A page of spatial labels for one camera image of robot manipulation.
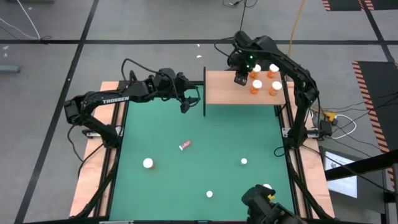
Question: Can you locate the white looped cable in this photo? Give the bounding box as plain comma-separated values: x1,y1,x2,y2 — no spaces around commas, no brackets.
330,114,358,140

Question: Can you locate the long yellow cable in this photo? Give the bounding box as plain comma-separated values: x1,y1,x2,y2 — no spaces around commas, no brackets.
285,0,307,57

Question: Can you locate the small pink pill bottle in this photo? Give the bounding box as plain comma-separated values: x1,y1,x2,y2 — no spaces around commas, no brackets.
178,139,192,152

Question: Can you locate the black metal beam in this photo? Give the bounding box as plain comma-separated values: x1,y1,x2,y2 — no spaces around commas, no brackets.
325,150,398,182

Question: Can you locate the computer monitor white screen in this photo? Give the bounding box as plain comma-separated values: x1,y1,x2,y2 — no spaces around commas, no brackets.
320,146,360,200

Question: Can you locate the white floor cable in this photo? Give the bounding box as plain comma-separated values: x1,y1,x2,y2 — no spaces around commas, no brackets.
0,0,43,40

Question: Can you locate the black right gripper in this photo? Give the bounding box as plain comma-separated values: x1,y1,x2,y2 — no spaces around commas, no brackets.
228,51,254,86

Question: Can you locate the black power adapter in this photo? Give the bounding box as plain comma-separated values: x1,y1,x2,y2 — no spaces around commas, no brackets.
319,119,333,137

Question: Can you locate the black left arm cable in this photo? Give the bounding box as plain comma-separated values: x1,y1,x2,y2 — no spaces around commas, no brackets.
120,57,162,82

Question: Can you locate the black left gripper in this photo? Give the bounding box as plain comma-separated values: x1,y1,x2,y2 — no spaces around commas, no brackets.
174,73,201,114

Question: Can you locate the black mat hazard stripe edge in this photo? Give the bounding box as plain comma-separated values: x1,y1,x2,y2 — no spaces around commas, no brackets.
364,0,398,11
351,60,398,154
322,0,364,12

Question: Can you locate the grey floor block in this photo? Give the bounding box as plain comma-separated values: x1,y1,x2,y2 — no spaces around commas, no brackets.
0,64,21,74

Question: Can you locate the black device with yellow tag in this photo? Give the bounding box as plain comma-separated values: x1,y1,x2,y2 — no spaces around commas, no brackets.
241,184,307,224

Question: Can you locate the green table mat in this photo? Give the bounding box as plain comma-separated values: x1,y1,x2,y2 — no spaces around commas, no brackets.
109,84,296,222

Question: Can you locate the black table frame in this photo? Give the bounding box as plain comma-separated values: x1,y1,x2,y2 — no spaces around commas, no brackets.
70,70,336,224

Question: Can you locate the wooden shelf board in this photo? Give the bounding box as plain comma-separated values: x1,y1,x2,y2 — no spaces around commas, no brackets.
205,70,286,106

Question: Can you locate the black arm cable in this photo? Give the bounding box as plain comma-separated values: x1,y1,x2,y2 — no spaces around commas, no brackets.
120,57,162,82
213,36,240,58

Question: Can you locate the thin black floor cable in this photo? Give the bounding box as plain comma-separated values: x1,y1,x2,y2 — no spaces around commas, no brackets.
221,0,259,9

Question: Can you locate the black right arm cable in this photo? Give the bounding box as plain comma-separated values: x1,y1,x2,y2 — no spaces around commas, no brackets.
213,36,240,58

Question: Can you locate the black coiled floor cable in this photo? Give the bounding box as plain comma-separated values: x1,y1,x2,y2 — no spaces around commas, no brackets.
226,0,253,68

